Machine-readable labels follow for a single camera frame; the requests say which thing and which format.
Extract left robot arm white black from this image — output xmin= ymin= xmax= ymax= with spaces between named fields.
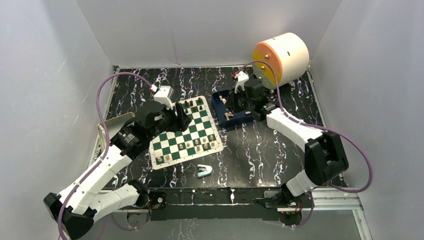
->
xmin=43 ymin=101 xmax=192 ymax=240

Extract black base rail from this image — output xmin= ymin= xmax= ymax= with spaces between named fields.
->
xmin=124 ymin=187 xmax=312 ymax=224

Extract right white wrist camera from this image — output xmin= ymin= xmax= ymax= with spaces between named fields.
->
xmin=234 ymin=70 xmax=249 ymax=94

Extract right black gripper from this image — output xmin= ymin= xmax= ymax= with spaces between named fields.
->
xmin=223 ymin=86 xmax=254 ymax=114

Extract gold metal tin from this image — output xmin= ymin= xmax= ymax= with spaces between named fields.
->
xmin=97 ymin=112 xmax=135 ymax=152

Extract blue tray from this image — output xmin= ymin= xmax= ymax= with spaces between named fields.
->
xmin=212 ymin=89 xmax=254 ymax=128

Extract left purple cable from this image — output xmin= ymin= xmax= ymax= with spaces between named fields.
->
xmin=57 ymin=72 xmax=158 ymax=240

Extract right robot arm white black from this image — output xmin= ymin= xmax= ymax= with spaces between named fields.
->
xmin=225 ymin=71 xmax=349 ymax=207

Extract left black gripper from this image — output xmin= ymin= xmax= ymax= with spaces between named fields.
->
xmin=148 ymin=103 xmax=191 ymax=140

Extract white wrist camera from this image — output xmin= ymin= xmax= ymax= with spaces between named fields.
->
xmin=153 ymin=85 xmax=174 ymax=110
xmin=234 ymin=70 xmax=249 ymax=94

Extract dark chess pieces row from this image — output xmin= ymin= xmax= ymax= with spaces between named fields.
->
xmin=182 ymin=96 xmax=206 ymax=114

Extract small light blue stapler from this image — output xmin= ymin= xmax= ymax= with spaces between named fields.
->
xmin=197 ymin=164 xmax=213 ymax=179

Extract purple cable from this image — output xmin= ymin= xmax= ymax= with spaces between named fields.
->
xmin=57 ymin=72 xmax=158 ymax=240
xmin=233 ymin=60 xmax=374 ymax=229

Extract green white chess board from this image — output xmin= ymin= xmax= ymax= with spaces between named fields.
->
xmin=149 ymin=95 xmax=224 ymax=170

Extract light pieces in tray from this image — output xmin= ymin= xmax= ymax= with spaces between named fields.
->
xmin=216 ymin=94 xmax=252 ymax=121

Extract white cylindrical drawer cabinet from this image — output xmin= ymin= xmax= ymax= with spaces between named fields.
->
xmin=252 ymin=32 xmax=310 ymax=90

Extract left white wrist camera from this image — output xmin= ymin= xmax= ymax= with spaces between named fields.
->
xmin=153 ymin=85 xmax=174 ymax=110

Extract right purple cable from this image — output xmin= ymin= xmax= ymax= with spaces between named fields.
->
xmin=233 ymin=60 xmax=374 ymax=229

